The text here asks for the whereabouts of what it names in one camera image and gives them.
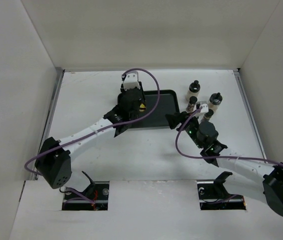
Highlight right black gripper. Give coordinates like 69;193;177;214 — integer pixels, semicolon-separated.
165;110;204;149

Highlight small yellow label sauce bottle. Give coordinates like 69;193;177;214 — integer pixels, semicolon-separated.
139;103;147;112

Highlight small brown spice jar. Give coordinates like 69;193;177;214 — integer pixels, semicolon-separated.
186;96;198;113

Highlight white jar black knob lid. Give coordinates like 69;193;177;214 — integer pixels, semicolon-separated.
186;80;201;100

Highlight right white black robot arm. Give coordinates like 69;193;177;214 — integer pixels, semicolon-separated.
165;111;283;217

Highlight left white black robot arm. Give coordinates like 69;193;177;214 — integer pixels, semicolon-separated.
35;87;146;200

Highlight black plastic tray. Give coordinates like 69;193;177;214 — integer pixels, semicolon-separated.
116;88;180;130

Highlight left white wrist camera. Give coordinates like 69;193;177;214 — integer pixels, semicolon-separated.
121;70;141;91

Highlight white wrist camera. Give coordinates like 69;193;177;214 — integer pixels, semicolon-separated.
121;70;141;91
195;101;209;119

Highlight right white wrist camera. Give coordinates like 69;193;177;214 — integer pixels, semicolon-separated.
195;101;209;119

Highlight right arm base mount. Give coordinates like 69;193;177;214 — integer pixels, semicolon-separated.
197;171;246;211

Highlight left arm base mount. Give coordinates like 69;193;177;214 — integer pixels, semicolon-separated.
59;171;110;211

